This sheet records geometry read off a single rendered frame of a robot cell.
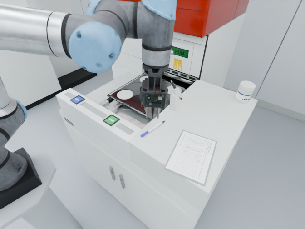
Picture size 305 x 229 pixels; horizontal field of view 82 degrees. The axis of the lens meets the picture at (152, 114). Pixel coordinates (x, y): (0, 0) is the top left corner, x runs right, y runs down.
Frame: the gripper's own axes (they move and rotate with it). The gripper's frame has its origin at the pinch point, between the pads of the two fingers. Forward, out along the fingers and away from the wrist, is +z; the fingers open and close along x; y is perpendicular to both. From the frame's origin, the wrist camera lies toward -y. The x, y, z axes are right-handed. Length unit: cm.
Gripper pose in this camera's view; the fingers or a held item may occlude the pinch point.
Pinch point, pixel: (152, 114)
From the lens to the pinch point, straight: 61.5
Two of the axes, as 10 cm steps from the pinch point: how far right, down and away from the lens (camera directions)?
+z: -0.5, 7.6, 6.5
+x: 10.0, 0.7, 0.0
